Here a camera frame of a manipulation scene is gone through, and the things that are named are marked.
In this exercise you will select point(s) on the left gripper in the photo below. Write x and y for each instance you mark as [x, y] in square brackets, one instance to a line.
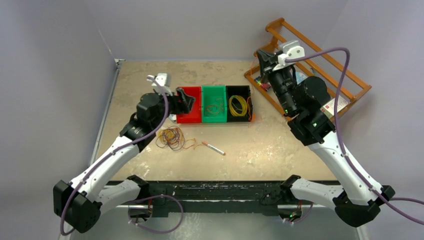
[185, 104]

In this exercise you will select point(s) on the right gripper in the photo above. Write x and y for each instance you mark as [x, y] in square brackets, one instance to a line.
[273, 64]

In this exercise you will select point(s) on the green plastic bin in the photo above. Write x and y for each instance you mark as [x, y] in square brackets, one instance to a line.
[213, 104]

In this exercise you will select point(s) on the black plastic bin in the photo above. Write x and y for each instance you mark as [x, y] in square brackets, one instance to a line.
[239, 103]

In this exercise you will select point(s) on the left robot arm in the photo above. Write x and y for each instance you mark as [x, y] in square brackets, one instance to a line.
[80, 202]

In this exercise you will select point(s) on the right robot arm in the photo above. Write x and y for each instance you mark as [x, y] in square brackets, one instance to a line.
[358, 197]

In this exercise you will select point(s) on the marker pen pack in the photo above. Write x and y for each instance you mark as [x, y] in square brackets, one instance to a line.
[264, 85]

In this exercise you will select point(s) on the blue blister pack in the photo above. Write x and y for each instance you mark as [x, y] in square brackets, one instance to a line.
[300, 77]

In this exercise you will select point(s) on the orange white marker pen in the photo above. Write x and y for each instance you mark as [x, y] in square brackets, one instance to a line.
[221, 152]

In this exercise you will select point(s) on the wooden shelf rack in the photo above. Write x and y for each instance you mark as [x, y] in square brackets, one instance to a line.
[325, 67]

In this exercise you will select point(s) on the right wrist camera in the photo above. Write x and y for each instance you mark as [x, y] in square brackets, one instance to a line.
[290, 51]

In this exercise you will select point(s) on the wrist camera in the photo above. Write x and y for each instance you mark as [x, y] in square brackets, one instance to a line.
[160, 82]
[290, 51]

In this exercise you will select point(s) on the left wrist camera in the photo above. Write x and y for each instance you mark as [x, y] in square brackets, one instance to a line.
[160, 82]

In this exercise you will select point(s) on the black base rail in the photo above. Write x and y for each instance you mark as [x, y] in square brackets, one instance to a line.
[219, 197]

